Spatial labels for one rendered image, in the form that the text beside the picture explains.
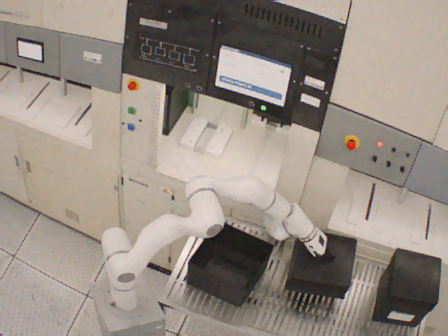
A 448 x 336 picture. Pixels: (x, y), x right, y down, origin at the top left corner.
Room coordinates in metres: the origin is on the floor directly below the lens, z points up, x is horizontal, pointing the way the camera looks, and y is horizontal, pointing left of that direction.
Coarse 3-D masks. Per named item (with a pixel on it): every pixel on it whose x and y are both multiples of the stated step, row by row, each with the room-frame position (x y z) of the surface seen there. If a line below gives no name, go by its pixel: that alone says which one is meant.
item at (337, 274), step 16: (336, 240) 1.58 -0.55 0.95; (352, 240) 1.59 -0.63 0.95; (304, 256) 1.47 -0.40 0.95; (336, 256) 1.48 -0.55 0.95; (352, 256) 1.49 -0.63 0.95; (288, 272) 1.44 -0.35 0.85; (304, 272) 1.38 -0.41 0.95; (320, 272) 1.39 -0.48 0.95; (336, 272) 1.39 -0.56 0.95; (352, 272) 1.40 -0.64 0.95; (288, 288) 1.34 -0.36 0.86; (304, 288) 1.34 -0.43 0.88; (320, 288) 1.33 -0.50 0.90; (336, 288) 1.32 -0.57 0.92
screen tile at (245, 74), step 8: (224, 56) 1.83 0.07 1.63; (232, 56) 1.83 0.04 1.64; (240, 56) 1.82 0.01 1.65; (240, 64) 1.82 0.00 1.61; (248, 64) 1.81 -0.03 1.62; (224, 72) 1.83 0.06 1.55; (232, 72) 1.83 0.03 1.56; (240, 72) 1.82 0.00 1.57; (248, 72) 1.81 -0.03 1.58; (248, 80) 1.81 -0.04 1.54
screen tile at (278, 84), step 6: (258, 66) 1.81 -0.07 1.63; (264, 66) 1.80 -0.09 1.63; (270, 66) 1.80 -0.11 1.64; (270, 72) 1.79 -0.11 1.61; (276, 72) 1.79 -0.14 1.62; (258, 78) 1.80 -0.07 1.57; (264, 78) 1.80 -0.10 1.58; (282, 78) 1.78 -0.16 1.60; (264, 84) 1.80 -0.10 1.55; (270, 84) 1.79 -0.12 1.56; (276, 84) 1.79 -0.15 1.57; (282, 84) 1.78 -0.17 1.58; (282, 90) 1.78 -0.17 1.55
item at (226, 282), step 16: (224, 224) 1.60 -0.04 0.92; (208, 240) 1.54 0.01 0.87; (224, 240) 1.60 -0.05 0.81; (240, 240) 1.57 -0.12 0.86; (256, 240) 1.55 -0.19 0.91; (192, 256) 1.40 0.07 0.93; (208, 256) 1.51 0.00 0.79; (224, 256) 1.52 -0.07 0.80; (240, 256) 1.55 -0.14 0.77; (256, 256) 1.54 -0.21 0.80; (192, 272) 1.35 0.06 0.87; (208, 272) 1.32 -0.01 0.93; (224, 272) 1.45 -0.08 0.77; (240, 272) 1.46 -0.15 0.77; (256, 272) 1.47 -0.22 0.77; (208, 288) 1.32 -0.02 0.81; (224, 288) 1.30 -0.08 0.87; (240, 288) 1.27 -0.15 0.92; (240, 304) 1.27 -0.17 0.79
